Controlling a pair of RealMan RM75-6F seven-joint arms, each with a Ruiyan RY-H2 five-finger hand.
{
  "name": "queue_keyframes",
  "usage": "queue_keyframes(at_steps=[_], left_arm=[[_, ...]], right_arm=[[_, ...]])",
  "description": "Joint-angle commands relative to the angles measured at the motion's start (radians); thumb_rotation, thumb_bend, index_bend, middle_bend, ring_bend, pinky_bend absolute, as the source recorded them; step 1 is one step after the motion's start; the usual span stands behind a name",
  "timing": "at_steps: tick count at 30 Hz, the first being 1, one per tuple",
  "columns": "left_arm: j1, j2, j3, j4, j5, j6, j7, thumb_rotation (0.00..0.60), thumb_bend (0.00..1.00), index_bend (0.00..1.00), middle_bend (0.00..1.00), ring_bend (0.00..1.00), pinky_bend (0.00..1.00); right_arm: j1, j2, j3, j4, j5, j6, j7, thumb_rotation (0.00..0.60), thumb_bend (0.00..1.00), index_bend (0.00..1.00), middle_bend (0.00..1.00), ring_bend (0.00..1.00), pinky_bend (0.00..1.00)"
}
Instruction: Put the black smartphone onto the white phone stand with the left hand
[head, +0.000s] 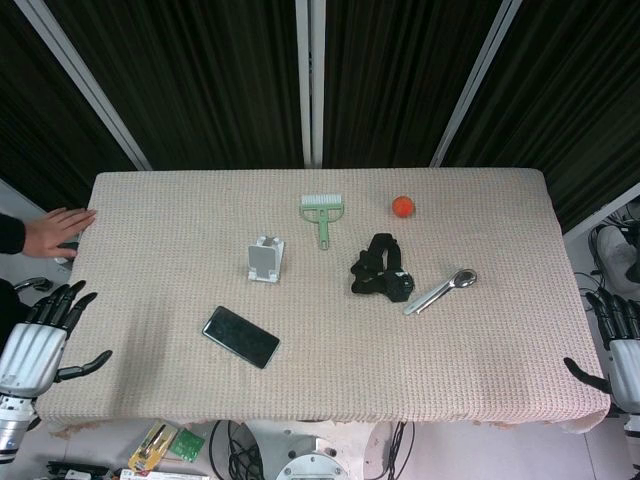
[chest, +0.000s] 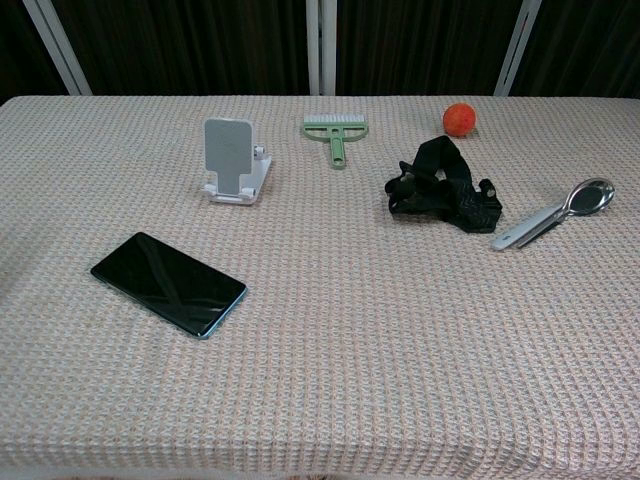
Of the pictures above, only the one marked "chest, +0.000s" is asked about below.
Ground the dark pleated curtain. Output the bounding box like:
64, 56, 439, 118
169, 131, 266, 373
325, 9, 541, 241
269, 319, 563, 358
52, 0, 311, 97
509, 0, 640, 100
334, 0, 524, 97
0, 0, 69, 106

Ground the white upright frame post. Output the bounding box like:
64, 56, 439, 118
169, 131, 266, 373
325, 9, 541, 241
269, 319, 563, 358
305, 0, 337, 97

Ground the beige waffle tablecloth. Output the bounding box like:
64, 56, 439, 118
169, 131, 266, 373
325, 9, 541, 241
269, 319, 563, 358
0, 94, 640, 480

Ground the metal spoon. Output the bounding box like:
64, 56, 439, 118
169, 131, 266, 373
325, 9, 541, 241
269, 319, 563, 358
490, 177, 616, 252

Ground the white folding phone stand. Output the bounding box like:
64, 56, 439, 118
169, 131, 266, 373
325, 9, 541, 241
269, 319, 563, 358
200, 116, 273, 205

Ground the orange ball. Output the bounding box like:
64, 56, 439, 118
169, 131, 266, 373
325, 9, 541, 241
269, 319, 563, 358
442, 102, 478, 138

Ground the green cleaning brush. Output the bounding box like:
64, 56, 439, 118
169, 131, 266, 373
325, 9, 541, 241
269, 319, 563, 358
300, 113, 370, 171

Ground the white slanted frame post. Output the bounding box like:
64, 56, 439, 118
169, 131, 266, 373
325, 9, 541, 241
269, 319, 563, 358
22, 0, 94, 97
493, 0, 544, 97

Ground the black smartphone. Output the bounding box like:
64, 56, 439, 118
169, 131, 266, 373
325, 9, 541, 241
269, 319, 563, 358
89, 230, 249, 341

